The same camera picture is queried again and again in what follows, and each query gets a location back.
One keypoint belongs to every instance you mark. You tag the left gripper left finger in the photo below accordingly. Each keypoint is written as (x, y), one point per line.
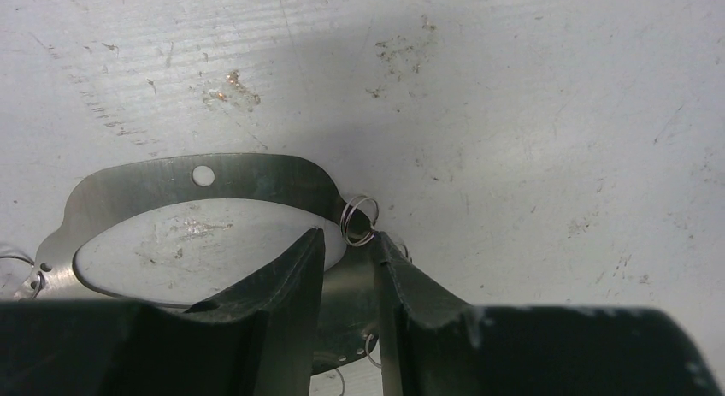
(262, 328)

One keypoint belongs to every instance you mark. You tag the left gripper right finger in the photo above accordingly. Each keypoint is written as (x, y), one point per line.
(417, 319)

